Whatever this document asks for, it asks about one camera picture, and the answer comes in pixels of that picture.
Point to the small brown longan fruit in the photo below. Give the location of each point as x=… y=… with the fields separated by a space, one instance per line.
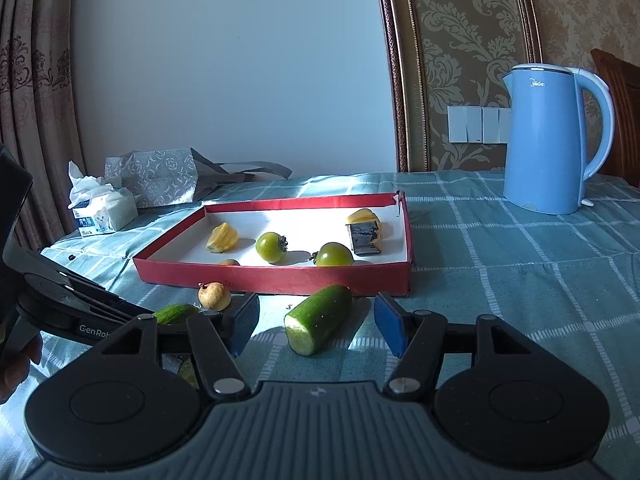
x=214 y=296

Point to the tissue pack with cat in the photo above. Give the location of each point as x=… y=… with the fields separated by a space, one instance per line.
x=99 y=205

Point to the dark eggplant piece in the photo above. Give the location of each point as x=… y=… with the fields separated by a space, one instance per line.
x=365 y=237

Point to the cut cucumber piece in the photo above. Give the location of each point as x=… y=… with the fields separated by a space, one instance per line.
x=313 y=322

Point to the dark wooden chair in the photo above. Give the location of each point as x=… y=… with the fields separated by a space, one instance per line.
x=623 y=79

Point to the brown patterned curtain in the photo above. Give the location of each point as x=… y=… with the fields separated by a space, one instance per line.
x=38 y=116

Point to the red shallow cardboard box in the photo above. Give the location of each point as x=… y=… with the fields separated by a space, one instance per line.
x=288 y=246

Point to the grey patterned gift bag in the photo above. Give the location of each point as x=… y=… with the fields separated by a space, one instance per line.
x=181 y=175

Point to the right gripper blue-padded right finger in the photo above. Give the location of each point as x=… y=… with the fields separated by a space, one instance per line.
x=420 y=340

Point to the white wall switch panel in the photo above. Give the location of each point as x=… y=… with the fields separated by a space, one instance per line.
x=478 y=125

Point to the green tomato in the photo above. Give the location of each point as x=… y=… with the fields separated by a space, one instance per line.
x=333 y=254
x=271 y=247

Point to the large yellow starfruit chunk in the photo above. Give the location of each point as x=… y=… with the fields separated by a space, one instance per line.
x=223 y=238

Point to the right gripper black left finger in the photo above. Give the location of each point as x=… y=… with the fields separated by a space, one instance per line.
x=213 y=340

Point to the blue electric kettle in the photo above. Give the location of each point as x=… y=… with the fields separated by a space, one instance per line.
x=546 y=158

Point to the person's left hand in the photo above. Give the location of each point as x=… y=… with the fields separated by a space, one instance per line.
x=16 y=371

